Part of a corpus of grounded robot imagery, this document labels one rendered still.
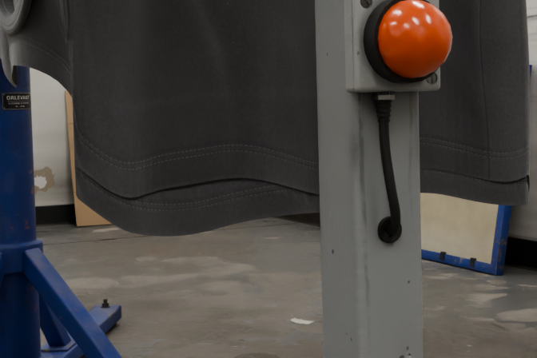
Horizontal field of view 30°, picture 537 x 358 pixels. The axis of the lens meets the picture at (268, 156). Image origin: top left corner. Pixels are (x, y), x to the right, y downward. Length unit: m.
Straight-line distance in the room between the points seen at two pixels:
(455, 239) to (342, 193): 3.31
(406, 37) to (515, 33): 0.46
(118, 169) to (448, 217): 3.17
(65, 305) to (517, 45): 1.27
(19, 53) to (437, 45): 0.44
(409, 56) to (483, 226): 3.23
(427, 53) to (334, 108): 0.07
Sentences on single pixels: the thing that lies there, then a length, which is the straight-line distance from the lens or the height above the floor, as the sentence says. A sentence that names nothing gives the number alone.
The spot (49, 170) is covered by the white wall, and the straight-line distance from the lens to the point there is 5.51.
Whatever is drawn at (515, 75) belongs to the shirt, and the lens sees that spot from 0.92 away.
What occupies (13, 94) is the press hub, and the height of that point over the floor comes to 0.65.
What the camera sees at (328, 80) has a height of 0.63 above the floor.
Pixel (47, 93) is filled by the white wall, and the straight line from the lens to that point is 5.50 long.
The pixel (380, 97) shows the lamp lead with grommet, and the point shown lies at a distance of 0.50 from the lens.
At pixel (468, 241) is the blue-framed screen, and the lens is 3.75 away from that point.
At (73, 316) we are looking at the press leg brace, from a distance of 1.98.
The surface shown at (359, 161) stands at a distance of 0.50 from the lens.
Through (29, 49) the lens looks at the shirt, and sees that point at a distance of 0.82.
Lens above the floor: 0.62
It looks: 3 degrees down
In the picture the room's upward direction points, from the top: 2 degrees counter-clockwise
